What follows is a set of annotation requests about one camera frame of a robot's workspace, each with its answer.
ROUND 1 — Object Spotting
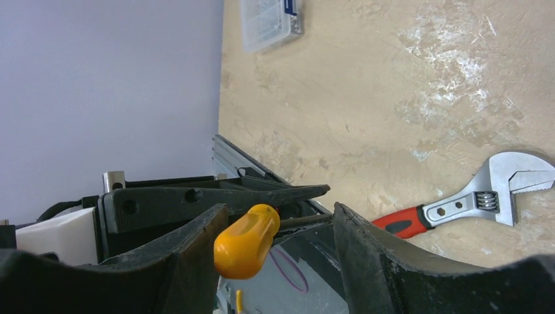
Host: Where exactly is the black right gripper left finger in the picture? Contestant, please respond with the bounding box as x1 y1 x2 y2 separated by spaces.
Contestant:
1 204 228 313

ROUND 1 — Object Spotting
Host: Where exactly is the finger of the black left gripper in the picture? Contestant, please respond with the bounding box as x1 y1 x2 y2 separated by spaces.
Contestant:
97 184 330 260

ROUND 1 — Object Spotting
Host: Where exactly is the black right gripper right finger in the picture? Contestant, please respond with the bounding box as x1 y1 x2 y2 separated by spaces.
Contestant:
332 203 554 313

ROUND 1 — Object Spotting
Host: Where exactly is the yellow handled screwdriver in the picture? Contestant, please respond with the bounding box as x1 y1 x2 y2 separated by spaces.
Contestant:
213 203 334 281

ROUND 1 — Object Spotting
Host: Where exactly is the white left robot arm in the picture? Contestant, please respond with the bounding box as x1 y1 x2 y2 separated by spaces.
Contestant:
15 181 330 266

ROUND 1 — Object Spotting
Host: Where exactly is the clear plastic screw box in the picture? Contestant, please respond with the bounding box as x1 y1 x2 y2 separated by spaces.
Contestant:
240 0 304 53

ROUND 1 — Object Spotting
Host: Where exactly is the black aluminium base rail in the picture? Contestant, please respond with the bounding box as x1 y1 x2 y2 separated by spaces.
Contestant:
212 135 331 218

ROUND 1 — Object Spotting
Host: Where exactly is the red handled adjustable wrench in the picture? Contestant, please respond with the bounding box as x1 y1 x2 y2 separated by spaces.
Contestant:
372 151 554 239

